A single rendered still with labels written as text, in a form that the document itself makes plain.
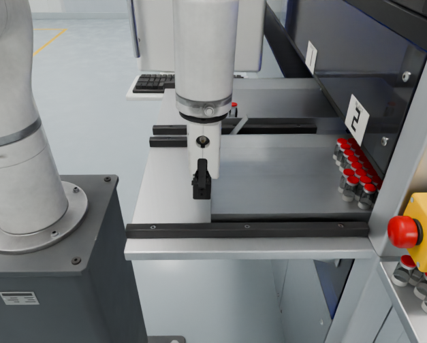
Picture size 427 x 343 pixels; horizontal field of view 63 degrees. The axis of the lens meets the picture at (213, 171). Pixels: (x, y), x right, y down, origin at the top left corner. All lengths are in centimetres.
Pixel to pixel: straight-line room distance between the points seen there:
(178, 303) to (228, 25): 128
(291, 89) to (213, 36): 70
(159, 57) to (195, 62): 100
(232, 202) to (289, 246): 14
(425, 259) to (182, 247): 34
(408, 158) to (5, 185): 58
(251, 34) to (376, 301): 103
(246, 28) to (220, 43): 95
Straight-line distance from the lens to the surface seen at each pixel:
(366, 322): 77
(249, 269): 168
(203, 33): 46
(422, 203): 50
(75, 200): 73
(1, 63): 61
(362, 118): 65
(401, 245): 49
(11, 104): 58
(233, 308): 156
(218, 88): 49
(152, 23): 143
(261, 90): 110
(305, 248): 60
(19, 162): 60
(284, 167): 76
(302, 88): 114
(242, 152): 79
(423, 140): 50
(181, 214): 63
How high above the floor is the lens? 131
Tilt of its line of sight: 36 degrees down
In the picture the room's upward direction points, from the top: straight up
